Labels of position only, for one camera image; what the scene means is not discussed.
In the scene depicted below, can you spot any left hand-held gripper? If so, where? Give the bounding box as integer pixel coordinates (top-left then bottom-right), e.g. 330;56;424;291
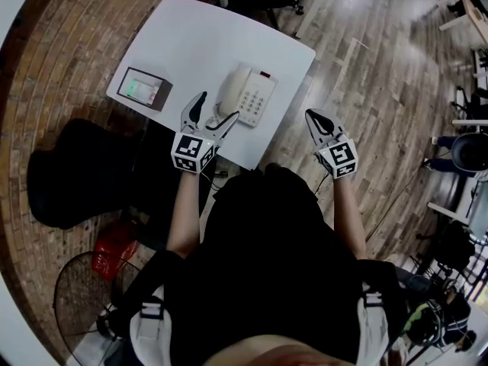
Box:
170;91;241;175

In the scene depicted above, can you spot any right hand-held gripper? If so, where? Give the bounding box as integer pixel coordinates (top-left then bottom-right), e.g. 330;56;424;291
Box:
305;108;359;181

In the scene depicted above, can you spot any white telephone handset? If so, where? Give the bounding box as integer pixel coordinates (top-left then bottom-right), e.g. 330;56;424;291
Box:
216;63;253;115

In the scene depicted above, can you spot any person's right forearm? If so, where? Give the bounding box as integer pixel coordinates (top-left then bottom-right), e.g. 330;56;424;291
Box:
332;176;368;261

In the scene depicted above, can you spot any person's left forearm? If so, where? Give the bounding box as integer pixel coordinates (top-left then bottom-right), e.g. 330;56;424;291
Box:
165;171;202;259

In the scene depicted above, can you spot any white telephone base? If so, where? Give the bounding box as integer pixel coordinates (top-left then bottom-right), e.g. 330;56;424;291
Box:
215;62;279;129

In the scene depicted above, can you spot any dark display box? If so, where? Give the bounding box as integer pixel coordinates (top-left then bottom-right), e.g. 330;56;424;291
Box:
117;66;174;112

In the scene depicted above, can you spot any white table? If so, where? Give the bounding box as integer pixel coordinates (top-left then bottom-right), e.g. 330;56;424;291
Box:
105;0;317;172

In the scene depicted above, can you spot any person's body in black clothes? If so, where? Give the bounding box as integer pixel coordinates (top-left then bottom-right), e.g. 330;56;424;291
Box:
114;164;406;366

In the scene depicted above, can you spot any red plastic crate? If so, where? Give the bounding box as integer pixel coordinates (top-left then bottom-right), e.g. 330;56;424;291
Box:
91;226;139;282

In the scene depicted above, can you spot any light wooden table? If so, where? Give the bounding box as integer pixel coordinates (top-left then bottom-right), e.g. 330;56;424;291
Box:
438;0;488;46

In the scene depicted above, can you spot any black floor fan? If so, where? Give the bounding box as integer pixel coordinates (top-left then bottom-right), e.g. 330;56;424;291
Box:
53;251;146;362

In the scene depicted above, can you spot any person's head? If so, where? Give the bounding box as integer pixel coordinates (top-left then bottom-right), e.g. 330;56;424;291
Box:
213;333;352;366

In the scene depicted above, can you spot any white coiled phone cord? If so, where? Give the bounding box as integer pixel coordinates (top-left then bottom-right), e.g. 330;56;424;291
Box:
205;104;222;130

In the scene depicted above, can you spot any black floor cable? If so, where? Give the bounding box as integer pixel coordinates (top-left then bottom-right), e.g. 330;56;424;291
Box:
364;158;429;243

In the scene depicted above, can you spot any white shoulder strap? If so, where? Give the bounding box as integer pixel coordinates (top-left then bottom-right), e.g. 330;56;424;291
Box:
129;285;169;366
356;283;390;366

